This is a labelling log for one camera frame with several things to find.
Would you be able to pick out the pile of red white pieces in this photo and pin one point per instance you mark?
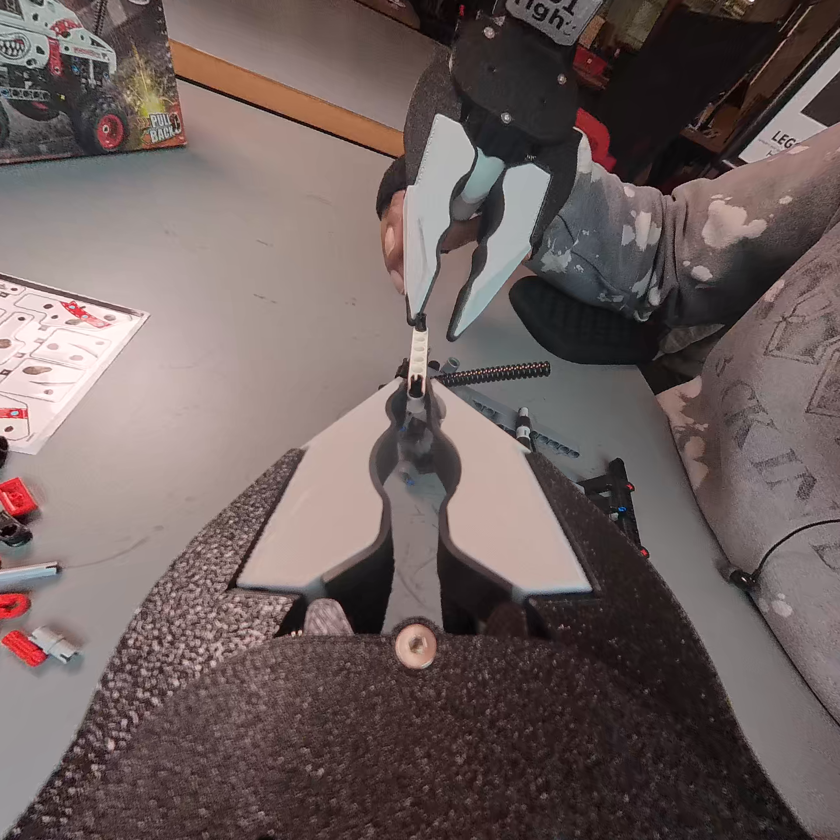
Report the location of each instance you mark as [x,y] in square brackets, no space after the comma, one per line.
[16,495]

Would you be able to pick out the printed truck toy box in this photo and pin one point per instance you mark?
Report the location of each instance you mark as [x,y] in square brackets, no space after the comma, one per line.
[98,79]

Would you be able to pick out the tan wooden edge strip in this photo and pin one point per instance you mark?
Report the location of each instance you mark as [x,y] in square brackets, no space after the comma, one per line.
[282,98]

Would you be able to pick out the person's grey hoodie torso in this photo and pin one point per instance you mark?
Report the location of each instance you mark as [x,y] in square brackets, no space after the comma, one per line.
[774,426]

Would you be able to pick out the red plastic object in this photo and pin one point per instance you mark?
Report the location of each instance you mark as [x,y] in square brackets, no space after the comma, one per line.
[597,141]

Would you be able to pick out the person's right forearm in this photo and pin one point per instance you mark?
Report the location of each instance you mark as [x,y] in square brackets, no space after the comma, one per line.
[689,223]

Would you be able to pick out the grey black toy chassis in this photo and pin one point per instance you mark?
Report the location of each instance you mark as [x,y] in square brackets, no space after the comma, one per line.
[551,443]

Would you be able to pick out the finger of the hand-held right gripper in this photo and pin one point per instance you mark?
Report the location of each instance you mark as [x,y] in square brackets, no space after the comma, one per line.
[426,210]
[508,249]

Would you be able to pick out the white sticker sheet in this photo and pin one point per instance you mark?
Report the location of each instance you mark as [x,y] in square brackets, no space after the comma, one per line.
[59,367]

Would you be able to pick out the grey desk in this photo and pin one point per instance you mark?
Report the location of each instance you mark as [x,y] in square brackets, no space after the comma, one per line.
[262,262]

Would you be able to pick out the white framed sign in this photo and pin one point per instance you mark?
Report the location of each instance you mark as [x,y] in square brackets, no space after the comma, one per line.
[768,141]

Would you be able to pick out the white holed toy beam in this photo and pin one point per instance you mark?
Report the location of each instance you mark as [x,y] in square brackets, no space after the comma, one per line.
[417,354]

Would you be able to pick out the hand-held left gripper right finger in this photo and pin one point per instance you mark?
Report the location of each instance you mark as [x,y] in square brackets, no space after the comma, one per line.
[512,518]

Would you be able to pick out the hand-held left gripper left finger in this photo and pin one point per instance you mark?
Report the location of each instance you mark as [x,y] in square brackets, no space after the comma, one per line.
[321,518]

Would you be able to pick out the person's right hand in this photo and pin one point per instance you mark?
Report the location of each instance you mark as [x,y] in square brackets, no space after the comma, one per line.
[392,243]

